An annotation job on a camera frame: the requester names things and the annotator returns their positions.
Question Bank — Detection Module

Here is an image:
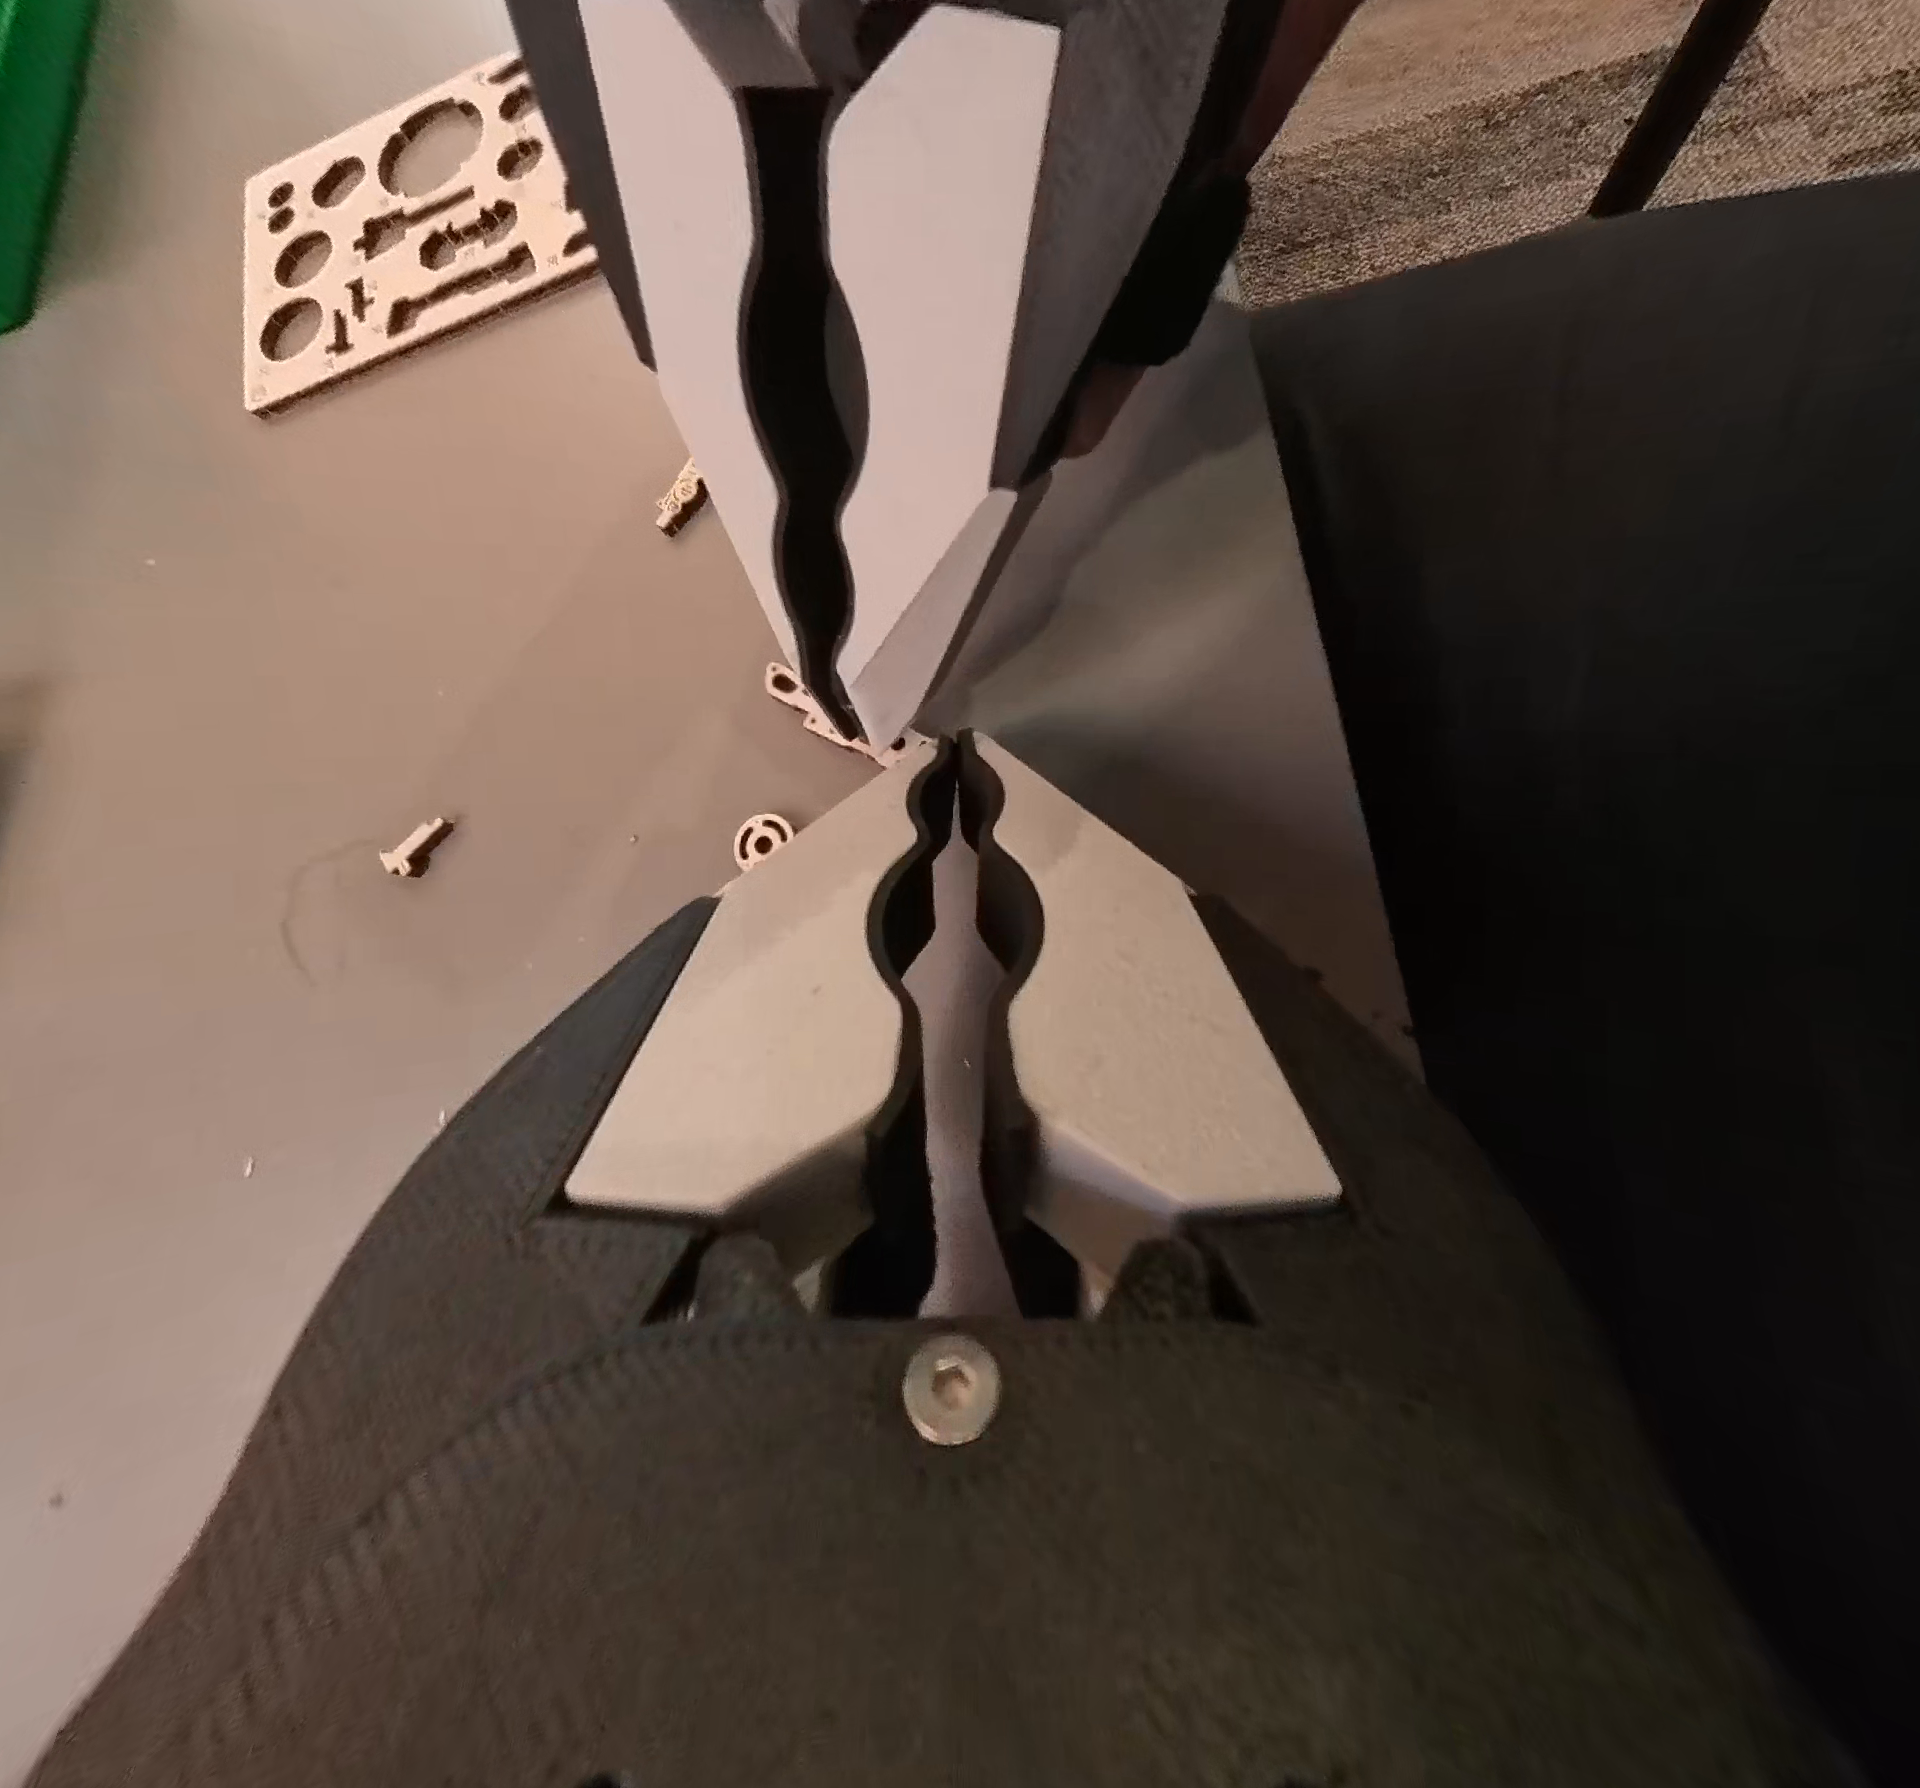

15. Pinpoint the thin wooden parts sheet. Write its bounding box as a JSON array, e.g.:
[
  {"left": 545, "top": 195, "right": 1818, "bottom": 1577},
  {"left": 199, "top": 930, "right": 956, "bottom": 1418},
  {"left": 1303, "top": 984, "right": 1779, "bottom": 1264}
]
[{"left": 243, "top": 56, "right": 602, "bottom": 424}]

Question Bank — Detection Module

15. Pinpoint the green box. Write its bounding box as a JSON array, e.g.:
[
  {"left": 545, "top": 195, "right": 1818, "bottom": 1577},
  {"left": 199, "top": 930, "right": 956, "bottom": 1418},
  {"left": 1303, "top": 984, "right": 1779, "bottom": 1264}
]
[{"left": 0, "top": 0, "right": 112, "bottom": 336}]

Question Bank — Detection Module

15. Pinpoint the slender wooden frame part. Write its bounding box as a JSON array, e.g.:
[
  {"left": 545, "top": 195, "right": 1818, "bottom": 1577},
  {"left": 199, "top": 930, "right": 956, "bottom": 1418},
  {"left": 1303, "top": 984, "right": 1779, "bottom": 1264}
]
[{"left": 760, "top": 662, "right": 911, "bottom": 768}]

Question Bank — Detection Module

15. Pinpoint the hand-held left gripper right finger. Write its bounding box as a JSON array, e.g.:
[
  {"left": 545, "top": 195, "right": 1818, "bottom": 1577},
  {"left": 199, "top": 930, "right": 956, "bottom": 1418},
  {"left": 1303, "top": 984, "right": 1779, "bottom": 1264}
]
[{"left": 958, "top": 730, "right": 1343, "bottom": 1313}]

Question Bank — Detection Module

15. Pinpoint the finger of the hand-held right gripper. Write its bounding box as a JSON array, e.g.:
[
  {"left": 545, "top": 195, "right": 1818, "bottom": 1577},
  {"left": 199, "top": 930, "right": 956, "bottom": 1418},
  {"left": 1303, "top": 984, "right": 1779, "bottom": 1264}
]
[
  {"left": 574, "top": 0, "right": 863, "bottom": 748},
  {"left": 821, "top": 3, "right": 1052, "bottom": 759}
]

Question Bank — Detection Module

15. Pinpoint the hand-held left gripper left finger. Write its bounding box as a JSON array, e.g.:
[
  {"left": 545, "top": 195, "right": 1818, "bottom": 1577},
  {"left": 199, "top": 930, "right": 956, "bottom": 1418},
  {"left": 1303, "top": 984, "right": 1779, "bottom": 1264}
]
[{"left": 564, "top": 738, "right": 961, "bottom": 1316}]

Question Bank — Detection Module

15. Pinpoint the black metal table leg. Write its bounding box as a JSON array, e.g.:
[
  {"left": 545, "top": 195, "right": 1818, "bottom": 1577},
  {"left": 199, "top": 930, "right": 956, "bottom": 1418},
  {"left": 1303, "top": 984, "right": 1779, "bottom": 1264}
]
[{"left": 1591, "top": 0, "right": 1865, "bottom": 218}]

